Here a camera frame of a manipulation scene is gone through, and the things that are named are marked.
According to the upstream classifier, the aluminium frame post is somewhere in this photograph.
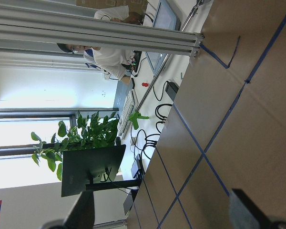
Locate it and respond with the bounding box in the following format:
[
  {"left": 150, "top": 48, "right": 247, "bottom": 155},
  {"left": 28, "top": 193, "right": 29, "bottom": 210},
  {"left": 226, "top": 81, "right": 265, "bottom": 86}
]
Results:
[{"left": 0, "top": 5, "right": 204, "bottom": 56}]

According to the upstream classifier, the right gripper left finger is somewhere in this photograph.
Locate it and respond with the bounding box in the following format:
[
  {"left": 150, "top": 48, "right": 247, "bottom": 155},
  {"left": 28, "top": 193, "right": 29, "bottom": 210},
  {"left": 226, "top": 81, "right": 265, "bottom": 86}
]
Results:
[{"left": 63, "top": 190, "right": 95, "bottom": 229}]

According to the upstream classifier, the teach pendant tablet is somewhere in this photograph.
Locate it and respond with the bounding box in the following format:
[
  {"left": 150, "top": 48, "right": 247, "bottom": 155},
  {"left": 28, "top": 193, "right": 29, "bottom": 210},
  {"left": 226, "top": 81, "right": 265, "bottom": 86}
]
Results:
[{"left": 144, "top": 0, "right": 182, "bottom": 75}]

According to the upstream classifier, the green potted plant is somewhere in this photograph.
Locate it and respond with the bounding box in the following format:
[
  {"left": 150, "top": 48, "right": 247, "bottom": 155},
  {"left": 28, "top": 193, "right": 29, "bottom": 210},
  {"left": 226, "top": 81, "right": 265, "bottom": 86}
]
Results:
[{"left": 31, "top": 112, "right": 119, "bottom": 181}]

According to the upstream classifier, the white keyboard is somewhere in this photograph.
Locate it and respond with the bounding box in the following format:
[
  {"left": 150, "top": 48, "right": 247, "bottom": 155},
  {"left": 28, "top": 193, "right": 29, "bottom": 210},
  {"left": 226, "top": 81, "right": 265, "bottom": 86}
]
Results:
[{"left": 117, "top": 89, "right": 138, "bottom": 139}]

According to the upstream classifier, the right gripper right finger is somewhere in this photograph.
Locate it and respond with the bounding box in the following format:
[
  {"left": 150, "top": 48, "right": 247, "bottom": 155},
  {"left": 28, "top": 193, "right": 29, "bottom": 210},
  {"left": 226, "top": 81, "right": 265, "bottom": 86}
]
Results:
[{"left": 229, "top": 188, "right": 280, "bottom": 229}]

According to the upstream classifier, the black power adapter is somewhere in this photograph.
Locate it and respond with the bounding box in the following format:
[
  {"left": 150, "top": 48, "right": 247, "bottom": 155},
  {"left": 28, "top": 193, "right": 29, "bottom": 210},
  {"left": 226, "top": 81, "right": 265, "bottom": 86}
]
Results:
[{"left": 165, "top": 82, "right": 179, "bottom": 101}]

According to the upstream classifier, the black computer monitor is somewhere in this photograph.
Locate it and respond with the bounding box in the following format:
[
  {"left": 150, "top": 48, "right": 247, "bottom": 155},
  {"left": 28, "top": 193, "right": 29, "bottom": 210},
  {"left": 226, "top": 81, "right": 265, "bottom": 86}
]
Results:
[{"left": 61, "top": 145, "right": 142, "bottom": 197}]

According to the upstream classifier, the seated person white shirt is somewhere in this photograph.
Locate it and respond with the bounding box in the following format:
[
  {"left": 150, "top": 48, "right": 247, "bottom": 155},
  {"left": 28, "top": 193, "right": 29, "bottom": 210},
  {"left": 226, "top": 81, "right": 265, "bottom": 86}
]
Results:
[{"left": 57, "top": 5, "right": 142, "bottom": 85}]

